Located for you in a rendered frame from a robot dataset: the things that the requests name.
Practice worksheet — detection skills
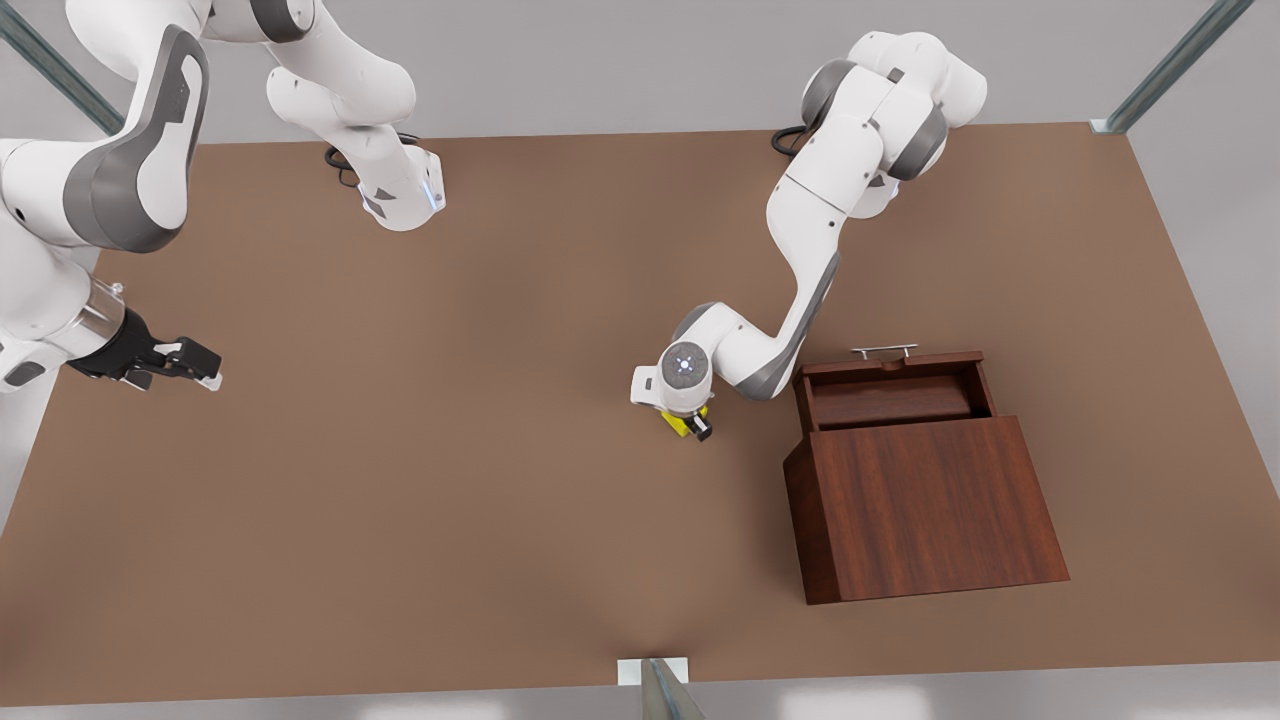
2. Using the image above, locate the yellow square block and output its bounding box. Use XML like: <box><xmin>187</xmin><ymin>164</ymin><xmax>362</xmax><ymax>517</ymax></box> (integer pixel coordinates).
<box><xmin>658</xmin><ymin>405</ymin><xmax>711</xmax><ymax>440</ymax></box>

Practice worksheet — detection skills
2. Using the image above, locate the dark wooden drawer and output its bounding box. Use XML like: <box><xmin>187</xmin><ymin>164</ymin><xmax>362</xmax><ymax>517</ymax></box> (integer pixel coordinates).
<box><xmin>795</xmin><ymin>343</ymin><xmax>1001</xmax><ymax>434</ymax></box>

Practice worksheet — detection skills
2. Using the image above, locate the dark wooden cabinet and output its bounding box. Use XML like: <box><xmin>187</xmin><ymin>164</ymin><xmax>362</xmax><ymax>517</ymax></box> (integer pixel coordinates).
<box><xmin>783</xmin><ymin>415</ymin><xmax>1071</xmax><ymax>607</ymax></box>

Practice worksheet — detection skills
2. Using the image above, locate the silver frame post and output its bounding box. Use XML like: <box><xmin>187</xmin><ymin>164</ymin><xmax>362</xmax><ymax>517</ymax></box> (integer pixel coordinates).
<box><xmin>616</xmin><ymin>657</ymin><xmax>707</xmax><ymax>720</ymax></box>
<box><xmin>1090</xmin><ymin>0</ymin><xmax>1257</xmax><ymax>136</ymax></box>
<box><xmin>0</xmin><ymin>8</ymin><xmax>127</xmax><ymax>137</ymax></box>

